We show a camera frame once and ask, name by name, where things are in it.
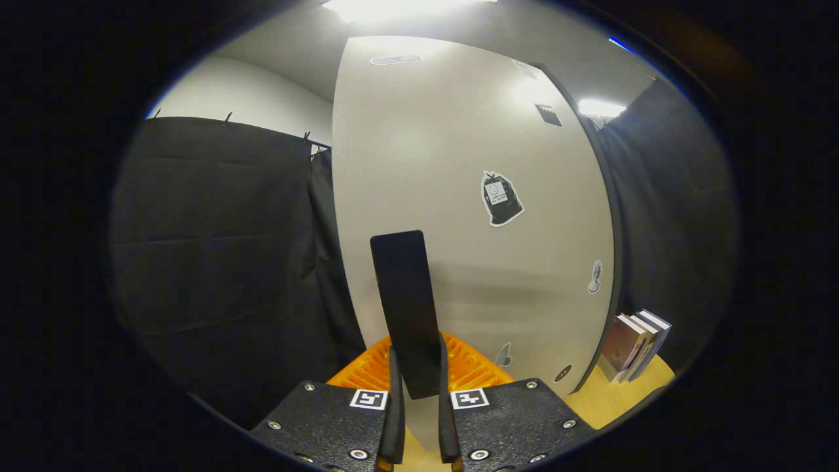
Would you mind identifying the small ceiling light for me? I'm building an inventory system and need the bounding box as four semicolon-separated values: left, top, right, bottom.
578;98;627;120

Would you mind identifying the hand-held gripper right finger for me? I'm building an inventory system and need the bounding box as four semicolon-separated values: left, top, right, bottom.
438;333;598;472

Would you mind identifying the beige cabinet door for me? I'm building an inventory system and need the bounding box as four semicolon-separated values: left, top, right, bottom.
331;36;617;453

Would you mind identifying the maroon cover book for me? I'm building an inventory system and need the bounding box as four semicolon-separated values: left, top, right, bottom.
598;315;646;383

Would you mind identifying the black door handle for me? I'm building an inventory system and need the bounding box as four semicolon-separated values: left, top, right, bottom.
370;230;444;401

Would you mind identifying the large ceiling light panel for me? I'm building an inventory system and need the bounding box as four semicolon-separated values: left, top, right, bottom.
321;0;499;24

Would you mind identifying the white spine book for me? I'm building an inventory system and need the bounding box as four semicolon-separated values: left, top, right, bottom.
619;313;659;381

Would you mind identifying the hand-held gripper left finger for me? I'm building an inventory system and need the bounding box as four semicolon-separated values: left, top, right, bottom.
249;336;407;472

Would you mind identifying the grey blue spine book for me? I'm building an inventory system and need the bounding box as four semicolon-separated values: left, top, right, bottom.
629;309;673;380

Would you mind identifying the black backdrop cloth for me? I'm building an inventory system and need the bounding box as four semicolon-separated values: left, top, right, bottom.
108;75;738;430

